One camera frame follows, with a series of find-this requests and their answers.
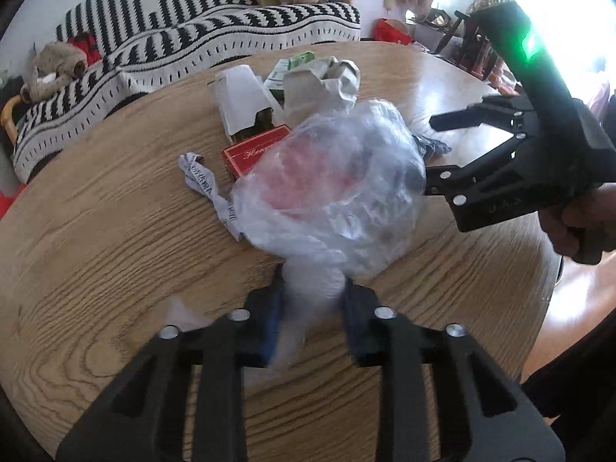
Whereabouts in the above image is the brown plush toy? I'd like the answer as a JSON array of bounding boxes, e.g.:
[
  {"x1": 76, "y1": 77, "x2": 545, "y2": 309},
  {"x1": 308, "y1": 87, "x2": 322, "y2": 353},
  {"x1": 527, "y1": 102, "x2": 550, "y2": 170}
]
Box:
[{"x1": 22, "y1": 41, "x2": 88, "y2": 105}]

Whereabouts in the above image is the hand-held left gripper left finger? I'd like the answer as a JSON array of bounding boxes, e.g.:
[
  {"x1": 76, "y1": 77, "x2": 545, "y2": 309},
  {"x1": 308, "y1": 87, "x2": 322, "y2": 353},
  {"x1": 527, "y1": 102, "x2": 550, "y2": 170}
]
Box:
[{"x1": 55, "y1": 264, "x2": 290, "y2": 462}]

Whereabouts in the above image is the red bag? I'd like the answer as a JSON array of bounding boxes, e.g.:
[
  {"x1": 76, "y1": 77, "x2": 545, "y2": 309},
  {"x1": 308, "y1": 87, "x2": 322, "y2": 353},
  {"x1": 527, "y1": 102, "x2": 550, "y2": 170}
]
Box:
[{"x1": 373, "y1": 18, "x2": 415, "y2": 47}]

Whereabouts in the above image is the white cardboard box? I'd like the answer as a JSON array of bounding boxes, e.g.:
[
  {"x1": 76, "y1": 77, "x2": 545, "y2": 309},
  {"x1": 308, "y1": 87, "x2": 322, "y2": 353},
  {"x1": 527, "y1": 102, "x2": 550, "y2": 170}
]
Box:
[{"x1": 209, "y1": 65, "x2": 286, "y2": 140}]

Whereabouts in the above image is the red cardboard box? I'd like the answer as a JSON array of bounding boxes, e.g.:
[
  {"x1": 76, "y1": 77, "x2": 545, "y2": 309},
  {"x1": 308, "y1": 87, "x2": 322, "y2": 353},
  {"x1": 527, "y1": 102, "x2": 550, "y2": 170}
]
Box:
[{"x1": 221, "y1": 124, "x2": 292, "y2": 182}]

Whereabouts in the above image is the red bear-shaped stool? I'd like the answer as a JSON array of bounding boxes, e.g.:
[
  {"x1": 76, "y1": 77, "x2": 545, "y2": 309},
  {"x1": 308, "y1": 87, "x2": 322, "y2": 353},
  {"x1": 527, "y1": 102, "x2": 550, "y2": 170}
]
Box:
[{"x1": 0, "y1": 190, "x2": 21, "y2": 218}]

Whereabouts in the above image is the person's right hand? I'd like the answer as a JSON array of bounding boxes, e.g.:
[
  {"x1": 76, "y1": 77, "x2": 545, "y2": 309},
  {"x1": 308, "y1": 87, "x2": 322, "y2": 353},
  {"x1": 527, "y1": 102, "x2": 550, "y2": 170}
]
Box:
[{"x1": 539, "y1": 185, "x2": 616, "y2": 257}]

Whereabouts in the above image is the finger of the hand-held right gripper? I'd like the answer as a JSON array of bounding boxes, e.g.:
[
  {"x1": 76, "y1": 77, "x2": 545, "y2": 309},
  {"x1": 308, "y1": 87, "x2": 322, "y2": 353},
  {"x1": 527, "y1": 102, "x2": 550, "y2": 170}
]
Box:
[
  {"x1": 423, "y1": 142, "x2": 530, "y2": 204},
  {"x1": 428, "y1": 96, "x2": 542, "y2": 143}
]

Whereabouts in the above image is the striped black white sofa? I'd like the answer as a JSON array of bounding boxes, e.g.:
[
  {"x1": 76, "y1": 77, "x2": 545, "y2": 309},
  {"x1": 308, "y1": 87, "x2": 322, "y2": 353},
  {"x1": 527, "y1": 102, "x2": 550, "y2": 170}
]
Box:
[{"x1": 12, "y1": 0, "x2": 362, "y2": 184}]

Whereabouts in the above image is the crumpled grey carton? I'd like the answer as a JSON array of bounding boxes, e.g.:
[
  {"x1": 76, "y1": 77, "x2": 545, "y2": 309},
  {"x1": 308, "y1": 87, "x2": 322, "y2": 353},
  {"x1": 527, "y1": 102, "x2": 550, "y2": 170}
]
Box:
[{"x1": 281, "y1": 55, "x2": 362, "y2": 117}]

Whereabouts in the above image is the person's dark clothing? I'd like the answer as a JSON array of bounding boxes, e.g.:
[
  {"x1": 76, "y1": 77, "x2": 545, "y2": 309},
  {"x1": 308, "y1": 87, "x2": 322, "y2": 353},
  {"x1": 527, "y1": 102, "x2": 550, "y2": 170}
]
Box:
[{"x1": 522, "y1": 320, "x2": 616, "y2": 462}]

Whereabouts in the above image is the crumpled printed white wrapper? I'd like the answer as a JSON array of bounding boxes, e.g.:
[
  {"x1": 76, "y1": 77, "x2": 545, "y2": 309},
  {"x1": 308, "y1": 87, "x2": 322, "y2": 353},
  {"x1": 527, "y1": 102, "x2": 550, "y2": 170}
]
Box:
[{"x1": 178, "y1": 151, "x2": 244, "y2": 244}]

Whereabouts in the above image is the dark wooden chair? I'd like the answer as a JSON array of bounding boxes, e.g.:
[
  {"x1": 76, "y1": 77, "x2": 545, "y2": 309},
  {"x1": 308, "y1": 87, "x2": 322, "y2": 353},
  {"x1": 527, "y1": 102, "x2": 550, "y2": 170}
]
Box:
[{"x1": 433, "y1": 10, "x2": 512, "y2": 84}]

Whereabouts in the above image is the green and white packet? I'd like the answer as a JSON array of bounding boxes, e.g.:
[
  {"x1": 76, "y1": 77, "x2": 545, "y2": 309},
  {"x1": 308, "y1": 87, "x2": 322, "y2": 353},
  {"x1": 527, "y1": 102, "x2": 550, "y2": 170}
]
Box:
[{"x1": 262, "y1": 53, "x2": 316, "y2": 99}]

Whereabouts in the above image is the crumpled blue-grey wrapper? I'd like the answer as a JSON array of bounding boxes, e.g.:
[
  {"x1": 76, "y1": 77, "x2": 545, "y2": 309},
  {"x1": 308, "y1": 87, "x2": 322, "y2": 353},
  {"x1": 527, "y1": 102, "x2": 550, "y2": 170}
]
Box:
[{"x1": 411, "y1": 132, "x2": 453, "y2": 161}]

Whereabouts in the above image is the clear plastic bag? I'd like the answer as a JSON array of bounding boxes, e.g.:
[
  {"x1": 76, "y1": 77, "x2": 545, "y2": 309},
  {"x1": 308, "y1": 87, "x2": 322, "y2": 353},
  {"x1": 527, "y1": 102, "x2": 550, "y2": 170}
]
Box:
[{"x1": 231, "y1": 99, "x2": 429, "y2": 371}]

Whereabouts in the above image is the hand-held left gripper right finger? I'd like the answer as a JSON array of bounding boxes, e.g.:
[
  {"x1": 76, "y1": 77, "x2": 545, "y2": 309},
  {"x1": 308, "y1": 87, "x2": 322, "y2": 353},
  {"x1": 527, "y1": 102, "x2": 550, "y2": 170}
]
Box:
[{"x1": 343, "y1": 280, "x2": 565, "y2": 462}]

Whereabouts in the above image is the red cloth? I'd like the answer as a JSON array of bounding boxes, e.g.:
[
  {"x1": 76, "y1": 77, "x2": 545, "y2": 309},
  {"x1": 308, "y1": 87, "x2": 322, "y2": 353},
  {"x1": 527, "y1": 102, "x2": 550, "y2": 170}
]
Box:
[{"x1": 66, "y1": 33, "x2": 103, "y2": 64}]

